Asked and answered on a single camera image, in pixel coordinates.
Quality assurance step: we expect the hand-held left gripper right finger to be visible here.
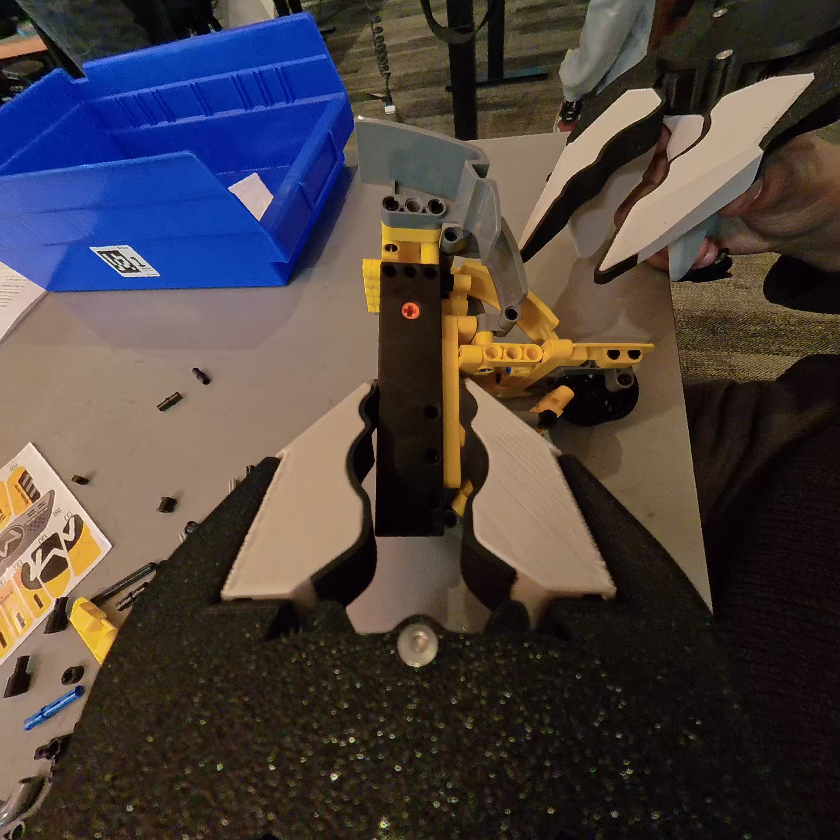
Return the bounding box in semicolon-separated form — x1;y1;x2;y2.
459;379;618;624

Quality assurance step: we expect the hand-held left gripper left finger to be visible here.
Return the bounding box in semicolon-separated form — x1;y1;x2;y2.
220;382;380;621

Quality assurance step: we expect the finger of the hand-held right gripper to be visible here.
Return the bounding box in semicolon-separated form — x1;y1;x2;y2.
594;72;816;286
517;87;667;265

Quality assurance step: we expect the yellow brick vehicle model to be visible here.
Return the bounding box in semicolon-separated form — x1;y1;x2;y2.
354;118;656;539

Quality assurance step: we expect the person's right hand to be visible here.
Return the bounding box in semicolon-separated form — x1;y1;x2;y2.
640;125;840;270

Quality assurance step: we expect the black desk leg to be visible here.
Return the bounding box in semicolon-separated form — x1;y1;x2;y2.
446;0;551;140

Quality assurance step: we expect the pile of brick parts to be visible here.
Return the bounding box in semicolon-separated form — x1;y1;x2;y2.
0;518;198;840

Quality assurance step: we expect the yellow black sticker sheet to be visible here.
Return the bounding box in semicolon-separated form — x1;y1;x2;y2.
0;443;113;660

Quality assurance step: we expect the white paper slip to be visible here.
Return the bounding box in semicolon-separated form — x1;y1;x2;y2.
227;172;274;222

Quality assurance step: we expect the blue plastic bin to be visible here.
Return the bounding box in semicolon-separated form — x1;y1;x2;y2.
0;13;355;293

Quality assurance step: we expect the printed paper sheet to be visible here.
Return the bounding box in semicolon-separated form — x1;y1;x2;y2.
0;261;48;343

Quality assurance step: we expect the coiled black cable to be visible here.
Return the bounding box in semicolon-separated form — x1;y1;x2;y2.
369;13;399;120

